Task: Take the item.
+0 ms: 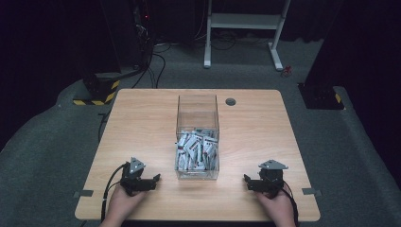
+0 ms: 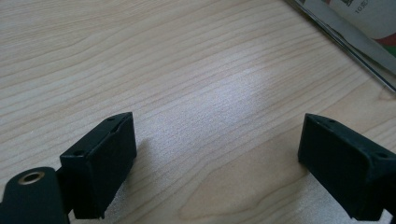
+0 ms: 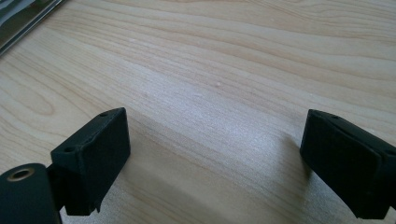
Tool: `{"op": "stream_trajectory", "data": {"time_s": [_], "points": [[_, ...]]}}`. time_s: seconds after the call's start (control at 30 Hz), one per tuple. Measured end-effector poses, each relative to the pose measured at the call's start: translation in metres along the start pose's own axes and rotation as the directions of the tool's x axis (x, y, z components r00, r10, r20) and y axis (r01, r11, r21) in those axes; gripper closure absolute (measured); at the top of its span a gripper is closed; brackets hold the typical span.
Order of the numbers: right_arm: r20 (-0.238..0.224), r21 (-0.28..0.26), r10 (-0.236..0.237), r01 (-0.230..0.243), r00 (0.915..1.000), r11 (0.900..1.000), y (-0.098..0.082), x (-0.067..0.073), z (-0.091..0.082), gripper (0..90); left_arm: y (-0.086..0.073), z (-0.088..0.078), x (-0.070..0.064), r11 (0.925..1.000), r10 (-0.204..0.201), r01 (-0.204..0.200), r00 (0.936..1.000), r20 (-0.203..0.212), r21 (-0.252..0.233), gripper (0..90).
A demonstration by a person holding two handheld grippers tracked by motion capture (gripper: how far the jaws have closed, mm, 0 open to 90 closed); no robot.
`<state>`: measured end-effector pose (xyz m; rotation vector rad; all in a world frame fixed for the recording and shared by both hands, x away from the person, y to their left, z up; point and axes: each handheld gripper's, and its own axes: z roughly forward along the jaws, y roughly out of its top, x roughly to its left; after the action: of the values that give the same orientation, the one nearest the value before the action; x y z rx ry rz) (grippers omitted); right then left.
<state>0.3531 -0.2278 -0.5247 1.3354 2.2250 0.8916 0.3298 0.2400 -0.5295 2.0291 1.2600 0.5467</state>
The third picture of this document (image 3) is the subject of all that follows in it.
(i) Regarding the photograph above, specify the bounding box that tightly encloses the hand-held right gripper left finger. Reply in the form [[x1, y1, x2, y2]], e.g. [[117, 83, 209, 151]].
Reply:
[[46, 106, 132, 217]]

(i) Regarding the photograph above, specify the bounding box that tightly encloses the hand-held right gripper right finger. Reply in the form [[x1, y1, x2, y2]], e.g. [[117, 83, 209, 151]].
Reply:
[[299, 108, 396, 220]]

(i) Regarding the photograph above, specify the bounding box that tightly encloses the shiny metal tray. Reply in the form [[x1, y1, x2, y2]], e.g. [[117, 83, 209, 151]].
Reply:
[[0, 0, 67, 57]]

